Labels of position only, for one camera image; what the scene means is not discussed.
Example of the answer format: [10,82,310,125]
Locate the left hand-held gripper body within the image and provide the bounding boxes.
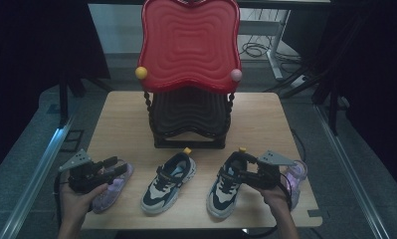
[58,148,112,194]

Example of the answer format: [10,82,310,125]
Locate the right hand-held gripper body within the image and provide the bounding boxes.
[252,149,298,191]

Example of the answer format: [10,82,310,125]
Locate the purple sneaker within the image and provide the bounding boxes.
[280,159,309,211]
[91,161,135,214]

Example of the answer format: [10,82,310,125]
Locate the navy and white sneaker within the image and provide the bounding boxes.
[140,146,198,215]
[205,146,251,220]

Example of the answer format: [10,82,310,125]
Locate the red and black shoe rack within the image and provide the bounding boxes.
[134,0,244,150]

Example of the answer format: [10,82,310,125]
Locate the person's right hand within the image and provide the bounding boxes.
[252,184,292,216]

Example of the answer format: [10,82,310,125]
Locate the person's left hand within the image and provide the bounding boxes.
[59,182,109,226]

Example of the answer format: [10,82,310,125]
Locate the black floor tape marks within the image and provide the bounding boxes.
[60,128,86,154]

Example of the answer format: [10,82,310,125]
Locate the black stand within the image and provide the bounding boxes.
[265,64,340,136]
[57,70,114,129]

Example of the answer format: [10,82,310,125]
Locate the white power strip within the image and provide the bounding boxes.
[290,75,310,89]

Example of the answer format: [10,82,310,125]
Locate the black curtain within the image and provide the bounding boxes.
[0,0,111,182]
[281,0,397,200]

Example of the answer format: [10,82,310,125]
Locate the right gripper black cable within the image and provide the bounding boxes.
[242,172,294,239]

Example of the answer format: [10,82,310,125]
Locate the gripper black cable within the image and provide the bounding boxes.
[53,171,71,227]
[242,172,294,239]

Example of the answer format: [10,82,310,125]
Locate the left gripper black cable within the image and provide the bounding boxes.
[53,171,71,227]

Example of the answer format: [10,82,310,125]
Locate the aluminium rail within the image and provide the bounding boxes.
[312,104,391,239]
[0,114,77,239]

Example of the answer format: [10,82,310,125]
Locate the coiled black cable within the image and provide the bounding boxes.
[240,41,271,60]

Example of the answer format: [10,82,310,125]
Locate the white desk frame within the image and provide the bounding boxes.
[238,9,292,82]

